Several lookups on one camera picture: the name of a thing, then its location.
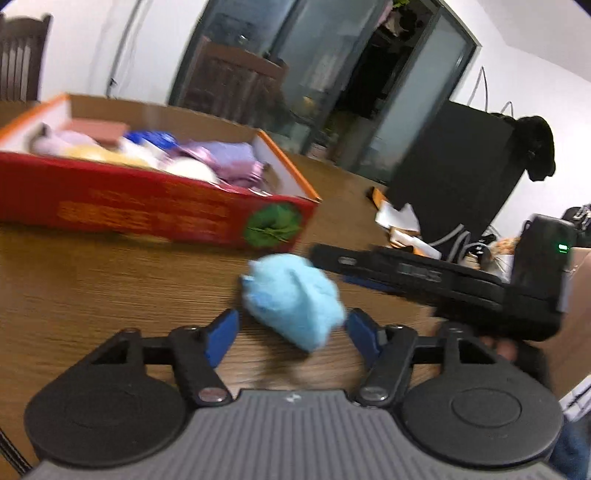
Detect purple satin bow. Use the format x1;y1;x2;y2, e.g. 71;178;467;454
178;143;218;162

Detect person's blue jeans leg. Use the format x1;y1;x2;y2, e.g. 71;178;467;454
549;414;591;480

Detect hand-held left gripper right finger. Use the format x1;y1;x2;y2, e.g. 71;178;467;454
344;308;502;407

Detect reddish brown sponge block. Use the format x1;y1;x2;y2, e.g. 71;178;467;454
66;117;130;144

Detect white and yellow alpaca plush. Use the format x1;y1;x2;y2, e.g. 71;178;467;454
64;143;158;169

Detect black upright box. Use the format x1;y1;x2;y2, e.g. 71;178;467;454
385;99;527;260

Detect blue shiny packet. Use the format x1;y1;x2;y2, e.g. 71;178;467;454
122;130;179;156

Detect thin white cable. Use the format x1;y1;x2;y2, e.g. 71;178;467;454
429;223;495;269

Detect person's right hand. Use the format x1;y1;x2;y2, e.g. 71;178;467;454
477;332;523;366

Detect light blue fluffy ball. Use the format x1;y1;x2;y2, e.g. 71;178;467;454
237;252;347;354

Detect beige flat panel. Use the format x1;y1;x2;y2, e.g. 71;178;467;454
565;246;591;398

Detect dark wooden slatted chair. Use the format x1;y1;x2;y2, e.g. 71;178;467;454
0;12;53;103
187;36;290;135

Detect hanging clothes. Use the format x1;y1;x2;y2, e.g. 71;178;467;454
378;0;430;42

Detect sliding glass door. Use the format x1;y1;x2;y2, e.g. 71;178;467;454
168;0;481;186

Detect red orange cardboard box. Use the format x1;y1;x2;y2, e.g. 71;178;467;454
0;92;322;253

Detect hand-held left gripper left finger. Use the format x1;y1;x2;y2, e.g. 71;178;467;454
90;308;241;407

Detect purple drawstring pouch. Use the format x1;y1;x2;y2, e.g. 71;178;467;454
205;141;265;188

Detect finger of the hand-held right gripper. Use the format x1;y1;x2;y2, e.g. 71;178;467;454
308;243;394;278
344;274;408;297

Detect black garment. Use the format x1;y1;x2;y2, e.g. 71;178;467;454
505;115;557;182

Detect crumpled white paper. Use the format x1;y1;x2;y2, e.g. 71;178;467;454
374;202;421;232

